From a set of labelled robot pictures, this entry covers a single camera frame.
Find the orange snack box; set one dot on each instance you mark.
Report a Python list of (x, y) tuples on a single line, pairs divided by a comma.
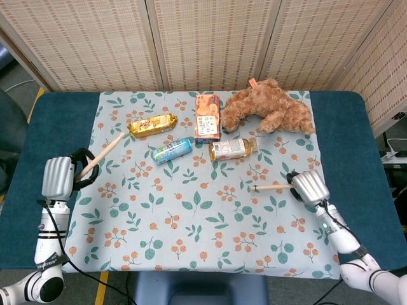
[(206, 120)]

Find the teal table cover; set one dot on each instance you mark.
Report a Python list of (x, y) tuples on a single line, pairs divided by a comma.
[(54, 127)]

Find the blue-green snack packet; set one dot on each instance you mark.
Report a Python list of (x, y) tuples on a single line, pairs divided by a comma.
[(173, 151)]

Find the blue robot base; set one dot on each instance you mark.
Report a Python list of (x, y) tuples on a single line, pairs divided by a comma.
[(197, 289)]

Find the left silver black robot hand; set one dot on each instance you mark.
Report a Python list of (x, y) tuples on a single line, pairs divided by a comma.
[(57, 178)]

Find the gold biscuit packet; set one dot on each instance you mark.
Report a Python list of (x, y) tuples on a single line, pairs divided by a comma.
[(152, 125)]

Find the woven folding screen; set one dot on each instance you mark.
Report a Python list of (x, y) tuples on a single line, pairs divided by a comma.
[(206, 41)]

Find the floral berry print tablecloth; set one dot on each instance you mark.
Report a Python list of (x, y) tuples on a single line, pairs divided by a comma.
[(197, 228)]

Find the brown plush teddy bear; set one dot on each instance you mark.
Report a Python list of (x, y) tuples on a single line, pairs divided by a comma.
[(273, 105)]

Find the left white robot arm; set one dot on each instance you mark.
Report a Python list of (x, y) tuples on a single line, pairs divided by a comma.
[(51, 228)]

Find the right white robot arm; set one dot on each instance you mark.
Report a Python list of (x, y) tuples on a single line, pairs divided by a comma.
[(337, 228)]

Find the wooden stick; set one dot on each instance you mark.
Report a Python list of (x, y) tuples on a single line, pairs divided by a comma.
[(106, 151), (273, 187)]

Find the black floor stand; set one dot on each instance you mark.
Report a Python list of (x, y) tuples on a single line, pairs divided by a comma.
[(397, 178)]

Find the blue grey object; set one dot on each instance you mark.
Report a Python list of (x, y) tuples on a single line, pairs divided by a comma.
[(5, 55)]

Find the amber juice bottle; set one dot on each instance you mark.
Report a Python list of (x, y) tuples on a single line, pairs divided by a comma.
[(229, 150)]

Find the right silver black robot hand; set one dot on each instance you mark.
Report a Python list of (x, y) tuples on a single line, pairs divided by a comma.
[(311, 187)]

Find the black bracket on screen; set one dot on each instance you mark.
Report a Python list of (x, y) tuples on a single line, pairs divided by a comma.
[(397, 116)]

